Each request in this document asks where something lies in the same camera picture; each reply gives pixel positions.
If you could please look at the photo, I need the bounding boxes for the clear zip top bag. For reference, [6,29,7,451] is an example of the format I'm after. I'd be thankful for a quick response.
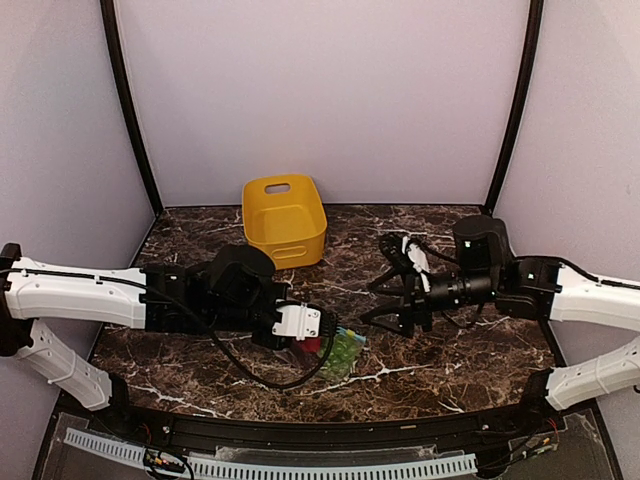
[279,324,369,384]

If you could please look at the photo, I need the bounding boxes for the yellow plastic bin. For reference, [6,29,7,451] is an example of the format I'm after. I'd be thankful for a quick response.
[242,174,328,270]

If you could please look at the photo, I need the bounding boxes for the right black frame post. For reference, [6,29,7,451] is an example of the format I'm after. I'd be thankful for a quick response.
[482,0,544,216]

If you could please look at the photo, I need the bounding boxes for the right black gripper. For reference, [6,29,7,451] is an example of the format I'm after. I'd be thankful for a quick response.
[360,264,499,338]

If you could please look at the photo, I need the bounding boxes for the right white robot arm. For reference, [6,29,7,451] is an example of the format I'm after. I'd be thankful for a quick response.
[360,214,639,434]

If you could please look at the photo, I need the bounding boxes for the red fake apple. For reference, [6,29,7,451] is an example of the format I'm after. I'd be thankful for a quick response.
[291,337,322,355]

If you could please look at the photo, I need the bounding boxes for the left black frame post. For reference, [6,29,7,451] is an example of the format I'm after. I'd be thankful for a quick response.
[99,0,164,217]

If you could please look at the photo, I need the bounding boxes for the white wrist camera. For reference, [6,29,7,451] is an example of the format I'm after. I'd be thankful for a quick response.
[272,303,321,341]
[379,233,431,293]

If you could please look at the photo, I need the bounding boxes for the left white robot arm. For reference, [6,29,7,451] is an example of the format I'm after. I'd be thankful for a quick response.
[1,243,321,436]

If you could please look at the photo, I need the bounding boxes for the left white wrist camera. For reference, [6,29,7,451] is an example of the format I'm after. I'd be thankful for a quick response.
[272,303,321,341]

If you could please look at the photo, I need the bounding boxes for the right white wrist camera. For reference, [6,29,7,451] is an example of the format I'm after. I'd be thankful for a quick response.
[379,233,431,293]

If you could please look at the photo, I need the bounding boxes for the black front rail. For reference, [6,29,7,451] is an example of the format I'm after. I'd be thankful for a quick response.
[91,405,549,452]

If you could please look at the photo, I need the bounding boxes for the white slotted cable duct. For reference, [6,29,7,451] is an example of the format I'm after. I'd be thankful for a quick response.
[63,427,478,480]

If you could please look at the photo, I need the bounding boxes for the black frame post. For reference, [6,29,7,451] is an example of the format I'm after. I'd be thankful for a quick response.
[99,0,164,217]
[482,0,544,216]

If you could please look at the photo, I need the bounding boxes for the green fake grapes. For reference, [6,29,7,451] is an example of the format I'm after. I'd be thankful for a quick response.
[319,332,364,381]

